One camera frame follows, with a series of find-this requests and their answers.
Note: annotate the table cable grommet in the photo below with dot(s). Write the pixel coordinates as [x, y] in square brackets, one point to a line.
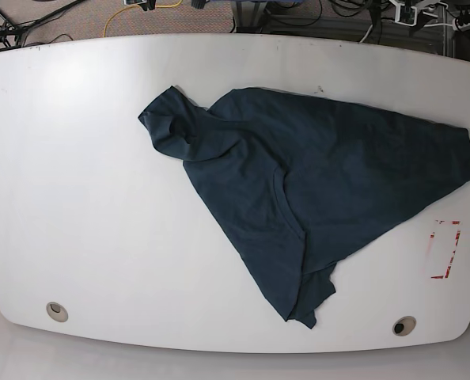
[404, 326]
[56, 312]

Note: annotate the dark teal T-shirt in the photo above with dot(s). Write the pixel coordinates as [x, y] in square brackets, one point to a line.
[298, 183]

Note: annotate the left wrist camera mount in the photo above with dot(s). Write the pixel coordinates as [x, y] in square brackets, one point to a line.
[407, 13]

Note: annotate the black tripod stand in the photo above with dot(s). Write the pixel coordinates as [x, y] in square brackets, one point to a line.
[13, 35]

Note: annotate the left table cable grommet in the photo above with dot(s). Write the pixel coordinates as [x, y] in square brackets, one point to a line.
[56, 312]

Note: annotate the right table cable grommet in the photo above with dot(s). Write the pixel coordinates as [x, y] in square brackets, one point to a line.
[404, 326]

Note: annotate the grey metal frame leg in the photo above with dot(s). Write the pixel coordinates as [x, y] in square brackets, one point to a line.
[248, 16]

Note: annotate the red tape rectangle marking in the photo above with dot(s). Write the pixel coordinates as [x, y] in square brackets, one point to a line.
[442, 248]

